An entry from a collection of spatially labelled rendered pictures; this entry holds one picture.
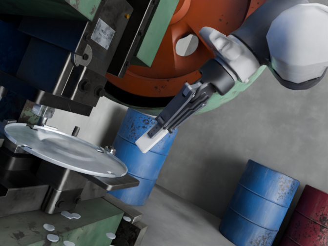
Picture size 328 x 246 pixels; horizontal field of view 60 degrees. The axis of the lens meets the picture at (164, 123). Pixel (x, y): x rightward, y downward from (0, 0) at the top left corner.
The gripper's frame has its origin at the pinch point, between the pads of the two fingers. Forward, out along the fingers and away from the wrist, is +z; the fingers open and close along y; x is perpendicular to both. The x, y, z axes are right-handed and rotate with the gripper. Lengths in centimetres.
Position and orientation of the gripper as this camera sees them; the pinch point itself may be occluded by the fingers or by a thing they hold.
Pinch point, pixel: (151, 137)
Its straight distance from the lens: 60.0
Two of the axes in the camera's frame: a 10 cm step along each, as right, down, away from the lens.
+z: -7.2, 6.7, 1.7
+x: -6.0, -7.3, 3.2
